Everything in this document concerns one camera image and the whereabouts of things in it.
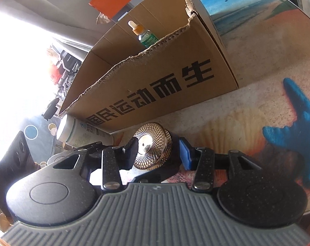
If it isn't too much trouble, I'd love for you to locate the grey curtain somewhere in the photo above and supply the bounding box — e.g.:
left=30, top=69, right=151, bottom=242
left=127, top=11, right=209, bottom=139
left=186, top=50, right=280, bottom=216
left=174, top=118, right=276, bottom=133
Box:
left=0, top=0, right=114, bottom=49

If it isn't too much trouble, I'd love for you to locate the wheelchair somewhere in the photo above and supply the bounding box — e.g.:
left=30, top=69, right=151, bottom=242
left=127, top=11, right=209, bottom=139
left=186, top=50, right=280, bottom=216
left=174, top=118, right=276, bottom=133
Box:
left=42, top=37, right=81, bottom=121

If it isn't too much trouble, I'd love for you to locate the crumpled brown paper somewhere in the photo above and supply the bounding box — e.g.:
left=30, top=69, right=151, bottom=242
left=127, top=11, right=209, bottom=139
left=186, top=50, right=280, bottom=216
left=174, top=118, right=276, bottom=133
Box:
left=95, top=13, right=112, bottom=25

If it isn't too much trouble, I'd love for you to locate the white plastic bottle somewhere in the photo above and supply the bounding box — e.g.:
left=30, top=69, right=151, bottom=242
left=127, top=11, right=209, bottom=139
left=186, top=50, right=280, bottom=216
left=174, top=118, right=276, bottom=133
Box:
left=57, top=114, right=114, bottom=146

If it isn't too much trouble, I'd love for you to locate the green dropper bottle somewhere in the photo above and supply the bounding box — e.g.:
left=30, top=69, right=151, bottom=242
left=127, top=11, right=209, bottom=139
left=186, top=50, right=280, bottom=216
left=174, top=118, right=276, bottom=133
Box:
left=128, top=20, right=160, bottom=49

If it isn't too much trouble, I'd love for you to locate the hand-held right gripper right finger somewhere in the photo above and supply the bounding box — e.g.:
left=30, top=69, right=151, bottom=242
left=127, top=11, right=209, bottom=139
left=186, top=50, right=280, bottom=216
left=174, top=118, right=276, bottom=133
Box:
left=179, top=138, right=262, bottom=192

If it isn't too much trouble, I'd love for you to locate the gold lid jar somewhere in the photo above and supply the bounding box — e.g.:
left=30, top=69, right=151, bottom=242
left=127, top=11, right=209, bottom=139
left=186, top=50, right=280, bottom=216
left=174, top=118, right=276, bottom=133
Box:
left=133, top=122, right=173, bottom=170

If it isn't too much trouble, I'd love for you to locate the blue round disc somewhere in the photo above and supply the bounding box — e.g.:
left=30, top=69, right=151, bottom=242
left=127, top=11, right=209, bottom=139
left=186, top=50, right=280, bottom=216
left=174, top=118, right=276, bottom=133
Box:
left=24, top=125, right=39, bottom=139

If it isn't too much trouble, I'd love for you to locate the brown cardboard box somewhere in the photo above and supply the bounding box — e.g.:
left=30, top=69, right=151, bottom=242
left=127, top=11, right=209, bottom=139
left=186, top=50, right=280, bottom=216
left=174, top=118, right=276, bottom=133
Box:
left=58, top=0, right=239, bottom=133

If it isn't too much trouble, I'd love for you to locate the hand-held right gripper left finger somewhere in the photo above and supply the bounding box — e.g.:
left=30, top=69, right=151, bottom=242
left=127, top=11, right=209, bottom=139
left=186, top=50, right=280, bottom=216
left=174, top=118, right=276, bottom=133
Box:
left=52, top=137, right=139, bottom=192

